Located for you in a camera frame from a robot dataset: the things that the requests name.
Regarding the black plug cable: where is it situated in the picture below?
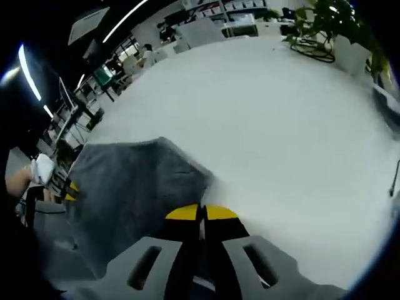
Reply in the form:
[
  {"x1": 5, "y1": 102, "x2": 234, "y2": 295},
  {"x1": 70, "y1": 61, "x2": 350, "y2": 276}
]
[{"x1": 388, "y1": 159, "x2": 400, "y2": 198}]

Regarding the white plant pot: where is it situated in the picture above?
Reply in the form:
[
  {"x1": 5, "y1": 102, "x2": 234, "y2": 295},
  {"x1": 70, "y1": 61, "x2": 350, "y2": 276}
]
[{"x1": 333, "y1": 33, "x2": 374, "y2": 79}]

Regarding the desk monitor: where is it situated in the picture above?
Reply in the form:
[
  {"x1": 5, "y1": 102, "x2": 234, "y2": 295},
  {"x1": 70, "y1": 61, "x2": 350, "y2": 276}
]
[{"x1": 58, "y1": 76, "x2": 79, "y2": 111}]

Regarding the coiled black cable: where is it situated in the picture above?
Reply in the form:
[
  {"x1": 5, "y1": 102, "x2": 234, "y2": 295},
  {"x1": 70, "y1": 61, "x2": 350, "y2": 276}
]
[{"x1": 289, "y1": 36, "x2": 337, "y2": 64}]

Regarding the standing desk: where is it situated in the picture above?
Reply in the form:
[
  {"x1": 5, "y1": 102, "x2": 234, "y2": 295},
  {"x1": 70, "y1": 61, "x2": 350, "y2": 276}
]
[{"x1": 51, "y1": 105, "x2": 106, "y2": 142}]

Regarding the shelf with white bins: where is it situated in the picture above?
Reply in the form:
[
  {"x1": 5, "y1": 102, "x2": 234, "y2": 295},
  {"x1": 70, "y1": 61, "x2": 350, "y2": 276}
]
[{"x1": 184, "y1": 0, "x2": 270, "y2": 20}]

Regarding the green board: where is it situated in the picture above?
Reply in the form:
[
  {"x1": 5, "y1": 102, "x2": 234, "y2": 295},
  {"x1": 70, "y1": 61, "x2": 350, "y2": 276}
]
[{"x1": 94, "y1": 66, "x2": 111, "y2": 86}]

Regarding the green potted plant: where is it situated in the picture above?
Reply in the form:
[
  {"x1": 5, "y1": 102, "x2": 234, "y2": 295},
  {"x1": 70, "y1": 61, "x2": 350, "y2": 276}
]
[{"x1": 286, "y1": 0, "x2": 392, "y2": 84}]

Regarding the long ceiling light strip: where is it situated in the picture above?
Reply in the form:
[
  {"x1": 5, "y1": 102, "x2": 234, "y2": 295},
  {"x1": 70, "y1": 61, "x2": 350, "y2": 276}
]
[{"x1": 102, "y1": 0, "x2": 148, "y2": 44}]

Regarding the grey fluffy towel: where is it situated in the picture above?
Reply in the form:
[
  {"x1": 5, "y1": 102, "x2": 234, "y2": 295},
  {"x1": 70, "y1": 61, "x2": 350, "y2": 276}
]
[{"x1": 62, "y1": 136, "x2": 217, "y2": 279}]

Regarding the ceiling air conditioner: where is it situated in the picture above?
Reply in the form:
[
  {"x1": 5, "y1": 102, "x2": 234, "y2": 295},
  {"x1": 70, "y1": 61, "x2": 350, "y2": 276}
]
[{"x1": 67, "y1": 6, "x2": 111, "y2": 46}]

